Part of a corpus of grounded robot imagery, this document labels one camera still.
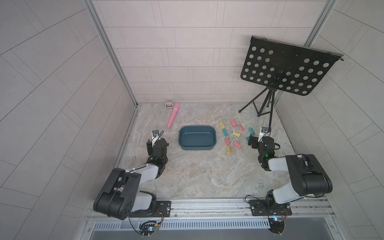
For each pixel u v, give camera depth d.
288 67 0.74
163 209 0.71
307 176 0.44
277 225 0.68
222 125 1.02
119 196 0.41
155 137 0.77
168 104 1.13
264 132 0.77
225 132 0.99
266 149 0.70
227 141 0.94
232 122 1.05
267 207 0.66
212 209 0.72
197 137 0.96
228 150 0.91
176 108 1.10
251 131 1.00
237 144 0.94
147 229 0.66
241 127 1.02
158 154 0.66
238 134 0.98
